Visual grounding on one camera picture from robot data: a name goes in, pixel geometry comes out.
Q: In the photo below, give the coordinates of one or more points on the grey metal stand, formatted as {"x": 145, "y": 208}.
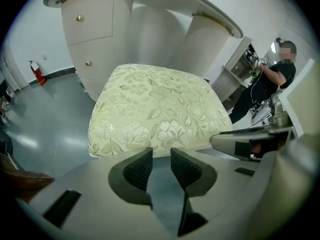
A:
{"x": 281, "y": 114}

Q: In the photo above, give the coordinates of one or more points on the brown wooden furniture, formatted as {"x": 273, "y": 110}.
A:
{"x": 22, "y": 179}

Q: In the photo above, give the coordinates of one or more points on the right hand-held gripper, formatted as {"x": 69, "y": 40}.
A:
{"x": 225, "y": 140}

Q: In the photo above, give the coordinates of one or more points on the white dressing table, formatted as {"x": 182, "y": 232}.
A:
{"x": 97, "y": 46}

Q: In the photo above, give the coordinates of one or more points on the white furniture panel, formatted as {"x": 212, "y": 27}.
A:
{"x": 301, "y": 94}

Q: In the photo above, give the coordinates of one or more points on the gold drawer knob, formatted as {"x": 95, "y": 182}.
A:
{"x": 88, "y": 63}
{"x": 79, "y": 17}

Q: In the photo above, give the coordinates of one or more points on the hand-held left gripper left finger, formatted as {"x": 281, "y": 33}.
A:
{"x": 136, "y": 174}

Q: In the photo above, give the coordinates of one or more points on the red fire extinguisher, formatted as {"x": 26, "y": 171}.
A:
{"x": 38, "y": 74}

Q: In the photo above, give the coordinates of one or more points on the floral cushioned stool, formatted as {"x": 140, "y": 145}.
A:
{"x": 160, "y": 109}

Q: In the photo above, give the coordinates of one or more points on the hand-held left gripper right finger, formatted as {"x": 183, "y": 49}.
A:
{"x": 187, "y": 171}

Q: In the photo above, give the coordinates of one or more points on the white open cabinet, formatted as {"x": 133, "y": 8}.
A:
{"x": 235, "y": 76}

